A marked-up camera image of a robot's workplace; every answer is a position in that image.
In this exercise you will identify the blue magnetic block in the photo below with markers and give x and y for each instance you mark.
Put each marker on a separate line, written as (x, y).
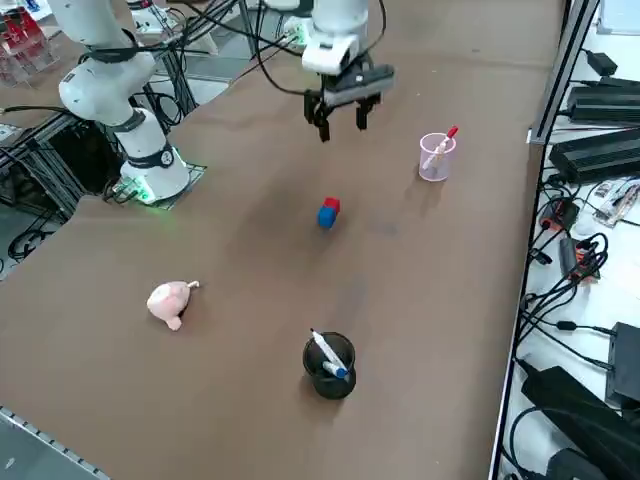
(326, 218)

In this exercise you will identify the small black power adapter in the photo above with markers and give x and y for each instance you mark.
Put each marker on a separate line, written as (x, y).
(602, 62)

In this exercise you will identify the red packet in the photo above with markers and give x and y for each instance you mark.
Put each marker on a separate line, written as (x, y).
(17, 30)

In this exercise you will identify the black metal frame rack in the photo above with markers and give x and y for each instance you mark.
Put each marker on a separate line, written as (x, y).
(30, 150)

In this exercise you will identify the grey metal rail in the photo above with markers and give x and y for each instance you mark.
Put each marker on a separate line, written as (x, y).
(30, 450)

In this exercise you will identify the black box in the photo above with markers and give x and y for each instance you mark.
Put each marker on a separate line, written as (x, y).
(625, 360)

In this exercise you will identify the red capped white marker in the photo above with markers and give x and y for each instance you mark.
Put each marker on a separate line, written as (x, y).
(452, 131)

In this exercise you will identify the red magnetic block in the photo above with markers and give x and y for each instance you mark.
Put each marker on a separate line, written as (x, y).
(332, 202)

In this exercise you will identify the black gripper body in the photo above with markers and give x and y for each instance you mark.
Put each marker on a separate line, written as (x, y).
(357, 67)

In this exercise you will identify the large black power adapter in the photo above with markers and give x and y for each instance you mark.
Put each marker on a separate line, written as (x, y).
(595, 155)
(605, 105)

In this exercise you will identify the aluminium frame post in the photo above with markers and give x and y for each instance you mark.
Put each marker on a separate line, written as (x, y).
(565, 65)

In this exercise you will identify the pink plush pig toy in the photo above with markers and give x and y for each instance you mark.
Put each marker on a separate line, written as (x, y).
(167, 300)

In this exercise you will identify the printed packet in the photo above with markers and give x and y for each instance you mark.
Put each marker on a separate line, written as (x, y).
(620, 200)

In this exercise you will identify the blue capped white marker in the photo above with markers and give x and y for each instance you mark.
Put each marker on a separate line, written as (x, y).
(327, 355)

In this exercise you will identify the orange black power strip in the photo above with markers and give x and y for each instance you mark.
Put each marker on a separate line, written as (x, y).
(560, 212)

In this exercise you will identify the slim black adapter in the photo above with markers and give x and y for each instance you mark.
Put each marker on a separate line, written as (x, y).
(567, 255)

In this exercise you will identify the black mesh pen cup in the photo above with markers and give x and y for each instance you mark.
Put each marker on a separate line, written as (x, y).
(335, 387)

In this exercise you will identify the clear plastic cup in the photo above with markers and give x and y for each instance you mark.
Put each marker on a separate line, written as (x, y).
(435, 170)

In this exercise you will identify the clear acrylic shelf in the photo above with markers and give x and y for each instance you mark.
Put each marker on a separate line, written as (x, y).
(25, 60)

